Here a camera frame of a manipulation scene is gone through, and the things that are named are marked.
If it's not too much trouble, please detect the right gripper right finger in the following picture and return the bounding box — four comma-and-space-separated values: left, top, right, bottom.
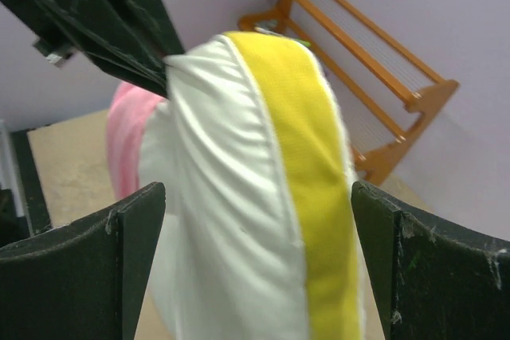
351, 181, 509, 339

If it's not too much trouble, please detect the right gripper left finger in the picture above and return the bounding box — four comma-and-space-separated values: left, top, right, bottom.
1, 182, 165, 339

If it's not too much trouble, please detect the pink satin pillowcase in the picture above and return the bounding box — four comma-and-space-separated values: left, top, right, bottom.
105, 81, 163, 200

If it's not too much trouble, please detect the white yellow pillow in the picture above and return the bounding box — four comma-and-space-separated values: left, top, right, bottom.
139, 32, 365, 339

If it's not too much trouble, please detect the green capped marker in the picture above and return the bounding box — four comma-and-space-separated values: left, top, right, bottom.
254, 26, 312, 49

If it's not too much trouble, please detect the wooden shelf rack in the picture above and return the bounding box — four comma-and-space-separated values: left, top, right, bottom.
238, 0, 459, 186

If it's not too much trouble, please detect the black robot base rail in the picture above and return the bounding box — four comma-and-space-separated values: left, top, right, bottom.
10, 130, 53, 236

